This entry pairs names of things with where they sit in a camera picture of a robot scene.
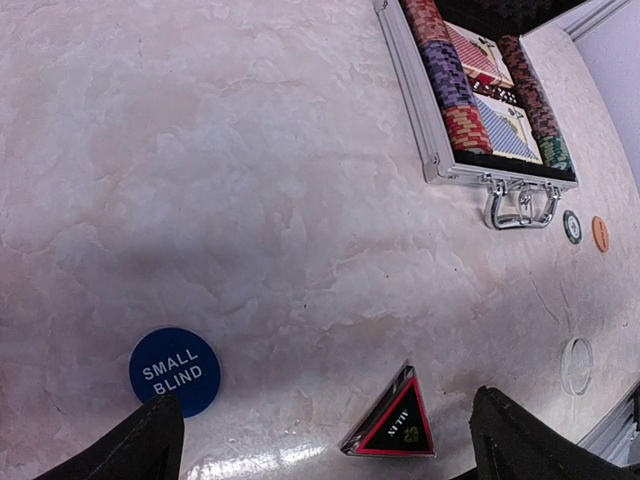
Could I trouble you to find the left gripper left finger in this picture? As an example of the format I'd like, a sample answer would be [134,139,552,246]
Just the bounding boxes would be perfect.
[39,394,185,479]

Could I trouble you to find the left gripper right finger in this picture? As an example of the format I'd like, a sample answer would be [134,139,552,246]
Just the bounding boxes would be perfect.
[470,386,635,479]

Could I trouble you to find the single green poker chip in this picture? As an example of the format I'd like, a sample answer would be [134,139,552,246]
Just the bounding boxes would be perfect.
[563,210,583,245]

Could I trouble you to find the green poker chip stack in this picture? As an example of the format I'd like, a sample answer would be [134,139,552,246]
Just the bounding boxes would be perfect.
[537,135,573,171]

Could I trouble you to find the blue playing card deck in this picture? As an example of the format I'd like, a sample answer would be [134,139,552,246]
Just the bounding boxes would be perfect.
[474,94,542,165]

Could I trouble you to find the aluminium poker case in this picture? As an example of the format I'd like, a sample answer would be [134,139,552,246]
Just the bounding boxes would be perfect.
[374,1,578,230]

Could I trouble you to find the red playing card deck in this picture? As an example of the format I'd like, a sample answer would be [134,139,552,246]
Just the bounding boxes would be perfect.
[445,22,514,89]

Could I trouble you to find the blue small blind button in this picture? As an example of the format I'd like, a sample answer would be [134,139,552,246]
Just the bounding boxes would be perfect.
[128,327,222,418]

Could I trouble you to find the clear round dealer puck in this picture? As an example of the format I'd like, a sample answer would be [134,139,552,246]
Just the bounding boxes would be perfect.
[560,337,594,396]

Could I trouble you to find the red triangular dealer button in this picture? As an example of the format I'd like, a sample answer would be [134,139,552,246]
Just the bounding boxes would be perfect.
[340,362,436,457]

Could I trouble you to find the orange big blind button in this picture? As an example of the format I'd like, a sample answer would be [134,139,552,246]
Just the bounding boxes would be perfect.
[591,216,610,253]

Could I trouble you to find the left chip row in case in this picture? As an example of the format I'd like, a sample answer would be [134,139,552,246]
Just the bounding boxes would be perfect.
[401,0,493,154]

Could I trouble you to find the chip row in case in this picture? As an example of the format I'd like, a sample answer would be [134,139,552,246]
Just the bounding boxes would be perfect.
[497,35,560,141]
[401,0,493,154]

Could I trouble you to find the red dice in case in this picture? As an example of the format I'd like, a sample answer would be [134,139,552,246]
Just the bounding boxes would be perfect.
[471,82,519,106]

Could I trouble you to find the right chip row in case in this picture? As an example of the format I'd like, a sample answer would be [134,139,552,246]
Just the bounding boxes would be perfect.
[497,35,560,141]

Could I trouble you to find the front aluminium frame rail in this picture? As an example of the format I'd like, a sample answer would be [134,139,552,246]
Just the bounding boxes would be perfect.
[578,383,639,474]

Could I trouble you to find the right rear aluminium post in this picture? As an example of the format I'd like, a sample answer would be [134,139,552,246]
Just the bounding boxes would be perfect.
[553,0,632,42]

